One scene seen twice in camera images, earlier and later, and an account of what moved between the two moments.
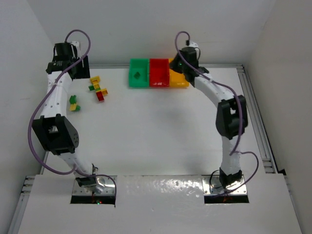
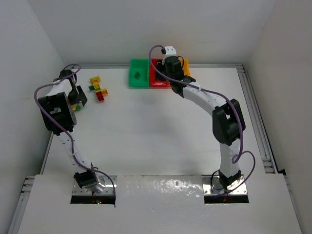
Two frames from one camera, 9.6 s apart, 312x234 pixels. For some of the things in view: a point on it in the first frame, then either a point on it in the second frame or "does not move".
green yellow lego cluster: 73,106 does not move
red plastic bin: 159,72 does not move
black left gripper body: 83,67 → 79,96
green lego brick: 137,75 does not move
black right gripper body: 176,64 → 160,73
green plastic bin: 139,73 does not move
